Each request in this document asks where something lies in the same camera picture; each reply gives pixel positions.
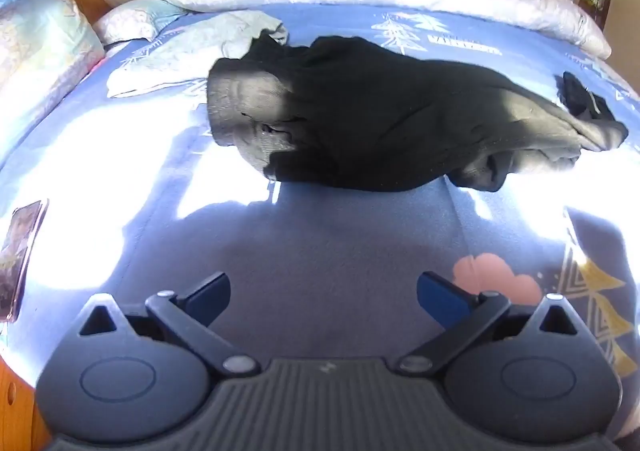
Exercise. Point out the smartphone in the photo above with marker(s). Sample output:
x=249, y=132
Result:
x=20, y=261

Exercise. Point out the large floral pillow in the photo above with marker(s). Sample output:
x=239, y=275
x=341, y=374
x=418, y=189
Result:
x=40, y=71

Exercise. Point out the light grey garment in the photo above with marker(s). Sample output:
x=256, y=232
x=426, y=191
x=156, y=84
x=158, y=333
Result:
x=200, y=48

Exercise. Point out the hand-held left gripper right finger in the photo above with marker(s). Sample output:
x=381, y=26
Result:
x=440, y=298

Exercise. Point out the wooden bed frame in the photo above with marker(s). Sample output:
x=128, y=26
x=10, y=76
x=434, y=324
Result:
x=17, y=411

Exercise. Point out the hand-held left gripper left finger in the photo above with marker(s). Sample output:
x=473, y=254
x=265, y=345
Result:
x=210, y=298

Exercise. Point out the black pants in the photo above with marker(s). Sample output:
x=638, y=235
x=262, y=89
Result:
x=360, y=121

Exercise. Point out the small floral pillow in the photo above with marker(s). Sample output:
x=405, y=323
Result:
x=130, y=21

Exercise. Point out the small black cloth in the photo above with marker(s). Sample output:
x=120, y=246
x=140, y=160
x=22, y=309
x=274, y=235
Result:
x=580, y=98

